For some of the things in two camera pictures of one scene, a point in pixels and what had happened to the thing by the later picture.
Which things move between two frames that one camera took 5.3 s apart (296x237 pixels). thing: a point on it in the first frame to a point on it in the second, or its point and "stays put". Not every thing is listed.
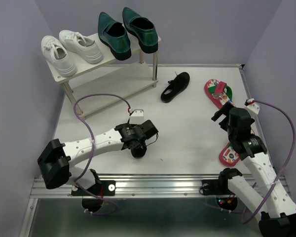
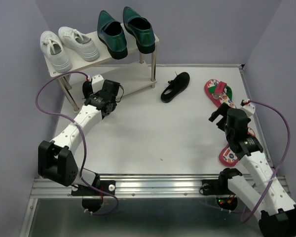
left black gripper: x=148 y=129 to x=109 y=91
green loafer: x=114 y=36 stays put
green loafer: x=142 y=28 stays put
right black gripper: x=226 y=110 stays put
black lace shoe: x=175 y=87 stays put
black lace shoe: x=139 y=152 to x=87 y=89
